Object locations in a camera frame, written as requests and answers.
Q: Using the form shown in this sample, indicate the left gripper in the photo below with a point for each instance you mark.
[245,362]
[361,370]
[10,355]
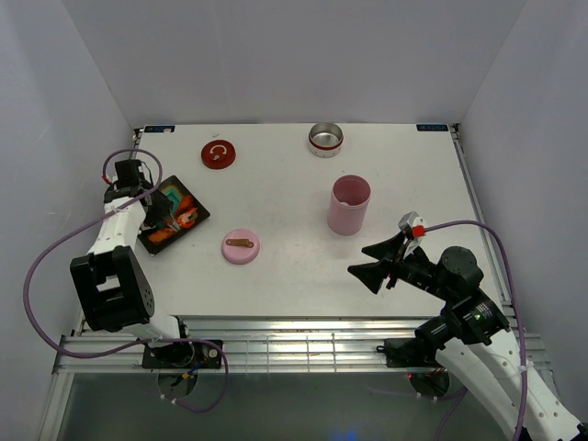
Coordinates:
[163,205]

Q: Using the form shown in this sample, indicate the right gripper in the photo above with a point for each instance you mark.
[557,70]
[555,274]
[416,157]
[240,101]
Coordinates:
[390,260]

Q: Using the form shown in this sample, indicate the metal tongs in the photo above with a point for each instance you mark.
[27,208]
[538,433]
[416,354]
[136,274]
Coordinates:
[173,225]

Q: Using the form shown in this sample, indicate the pink cylindrical container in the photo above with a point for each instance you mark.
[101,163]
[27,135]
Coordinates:
[345,220]

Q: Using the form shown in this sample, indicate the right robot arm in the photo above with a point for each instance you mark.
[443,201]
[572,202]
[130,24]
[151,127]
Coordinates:
[470,337]

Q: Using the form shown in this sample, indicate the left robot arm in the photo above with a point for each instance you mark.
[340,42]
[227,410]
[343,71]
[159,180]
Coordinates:
[113,290]

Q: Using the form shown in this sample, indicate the black square food plate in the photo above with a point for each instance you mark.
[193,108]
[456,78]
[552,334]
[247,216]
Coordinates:
[174,213]

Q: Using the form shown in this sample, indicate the left blue label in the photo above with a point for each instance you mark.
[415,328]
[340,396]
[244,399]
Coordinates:
[159,129]

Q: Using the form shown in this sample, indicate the blue label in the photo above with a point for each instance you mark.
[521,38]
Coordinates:
[159,129]
[432,127]

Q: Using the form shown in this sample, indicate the red round lid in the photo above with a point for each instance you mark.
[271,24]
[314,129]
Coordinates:
[218,154]

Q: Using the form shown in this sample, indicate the metal bowl with red band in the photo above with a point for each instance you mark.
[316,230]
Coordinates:
[325,139]

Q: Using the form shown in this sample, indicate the right blue label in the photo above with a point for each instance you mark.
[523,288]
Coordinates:
[432,127]

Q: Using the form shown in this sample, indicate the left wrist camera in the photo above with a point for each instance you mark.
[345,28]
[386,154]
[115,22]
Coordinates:
[128,173]

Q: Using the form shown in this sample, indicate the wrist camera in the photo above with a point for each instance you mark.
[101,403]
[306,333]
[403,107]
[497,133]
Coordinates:
[128,173]
[412,226]

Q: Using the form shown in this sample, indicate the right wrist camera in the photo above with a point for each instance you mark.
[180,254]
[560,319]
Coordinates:
[412,226]

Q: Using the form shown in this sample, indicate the pink lid with brown handle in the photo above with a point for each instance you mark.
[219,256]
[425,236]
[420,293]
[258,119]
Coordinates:
[240,246]

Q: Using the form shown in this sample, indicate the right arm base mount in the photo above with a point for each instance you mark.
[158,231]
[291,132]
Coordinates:
[417,352]

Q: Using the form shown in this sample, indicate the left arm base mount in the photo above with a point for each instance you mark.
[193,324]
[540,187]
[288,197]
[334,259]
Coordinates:
[181,356]

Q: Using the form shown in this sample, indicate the aluminium frame rail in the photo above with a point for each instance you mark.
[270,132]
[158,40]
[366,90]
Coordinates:
[270,347]

